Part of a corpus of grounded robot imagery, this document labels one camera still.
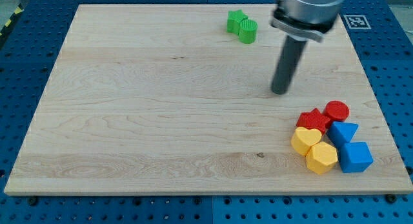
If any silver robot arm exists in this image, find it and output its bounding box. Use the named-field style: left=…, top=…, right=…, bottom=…
left=270, top=0, right=344, bottom=43

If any green circle block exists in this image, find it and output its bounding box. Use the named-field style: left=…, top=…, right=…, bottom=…
left=238, top=19, right=258, bottom=44

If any red circle block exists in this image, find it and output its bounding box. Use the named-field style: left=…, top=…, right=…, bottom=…
left=323, top=100, right=350, bottom=121

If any light wooden board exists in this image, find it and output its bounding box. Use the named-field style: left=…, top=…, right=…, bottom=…
left=5, top=5, right=412, bottom=196

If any green star block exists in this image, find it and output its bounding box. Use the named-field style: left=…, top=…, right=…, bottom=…
left=227, top=10, right=248, bottom=35

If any yellow heart block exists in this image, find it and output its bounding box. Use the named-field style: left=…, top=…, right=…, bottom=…
left=290, top=127, right=322, bottom=156

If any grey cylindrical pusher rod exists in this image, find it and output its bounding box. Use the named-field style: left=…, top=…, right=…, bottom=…
left=271, top=36, right=307, bottom=95

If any red star block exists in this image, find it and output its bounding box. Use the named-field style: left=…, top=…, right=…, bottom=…
left=296, top=108, right=331, bottom=135

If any yellow hexagon block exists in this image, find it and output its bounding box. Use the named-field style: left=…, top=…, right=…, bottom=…
left=306, top=141, right=338, bottom=174

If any blue triangle block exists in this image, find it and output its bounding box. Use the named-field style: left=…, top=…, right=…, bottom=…
left=327, top=121, right=359, bottom=150

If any blue cube block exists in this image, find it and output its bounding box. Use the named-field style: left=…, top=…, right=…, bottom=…
left=339, top=142, right=374, bottom=173

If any black white fiducial tag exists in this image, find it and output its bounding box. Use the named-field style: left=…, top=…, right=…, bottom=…
left=343, top=14, right=371, bottom=30

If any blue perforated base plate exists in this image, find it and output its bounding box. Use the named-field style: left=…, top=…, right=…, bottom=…
left=1, top=0, right=412, bottom=223

